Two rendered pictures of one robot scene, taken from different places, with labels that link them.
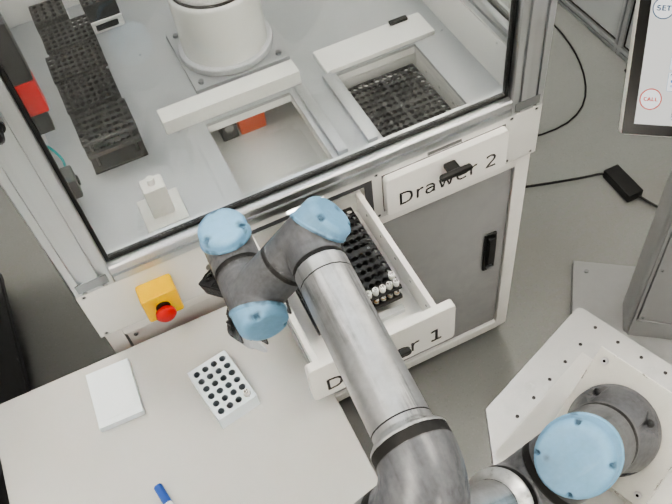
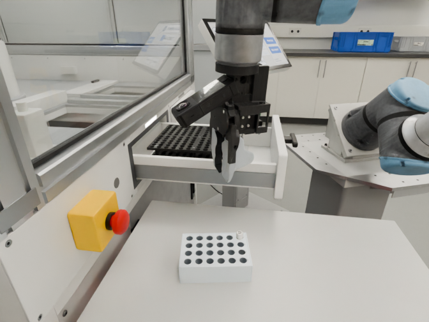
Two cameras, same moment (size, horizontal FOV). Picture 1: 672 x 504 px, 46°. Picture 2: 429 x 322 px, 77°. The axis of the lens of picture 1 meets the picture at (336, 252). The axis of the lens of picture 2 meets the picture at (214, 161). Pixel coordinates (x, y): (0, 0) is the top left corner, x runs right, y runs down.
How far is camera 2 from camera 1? 126 cm
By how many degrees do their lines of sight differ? 54
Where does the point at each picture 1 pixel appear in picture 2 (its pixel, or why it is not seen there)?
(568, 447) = (412, 87)
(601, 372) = (338, 113)
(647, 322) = (239, 201)
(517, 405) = (319, 161)
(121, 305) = (54, 252)
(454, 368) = not seen: hidden behind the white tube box
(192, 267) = (106, 183)
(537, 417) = (330, 160)
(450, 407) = not seen: hidden behind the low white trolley
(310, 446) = (304, 236)
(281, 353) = (210, 218)
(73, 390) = not seen: outside the picture
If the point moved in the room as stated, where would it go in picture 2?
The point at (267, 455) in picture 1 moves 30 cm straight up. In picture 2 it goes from (299, 262) to (328, 103)
